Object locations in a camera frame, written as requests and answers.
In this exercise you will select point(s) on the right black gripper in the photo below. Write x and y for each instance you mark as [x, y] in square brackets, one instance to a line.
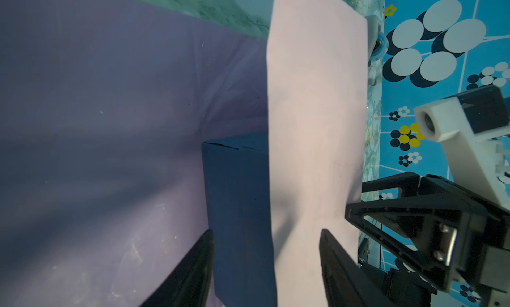
[459, 235]

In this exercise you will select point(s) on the dark blue gift box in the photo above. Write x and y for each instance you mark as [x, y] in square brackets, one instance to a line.
[237, 189]

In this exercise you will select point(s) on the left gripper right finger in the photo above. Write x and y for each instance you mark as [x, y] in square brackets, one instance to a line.
[345, 284]

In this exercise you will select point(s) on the purple wrapping paper sheet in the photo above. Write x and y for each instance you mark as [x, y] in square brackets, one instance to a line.
[105, 106]

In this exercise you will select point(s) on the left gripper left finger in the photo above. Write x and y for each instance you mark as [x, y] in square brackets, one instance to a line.
[189, 283]

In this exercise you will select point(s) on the white tape dispenser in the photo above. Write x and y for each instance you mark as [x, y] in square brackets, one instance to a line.
[378, 45]

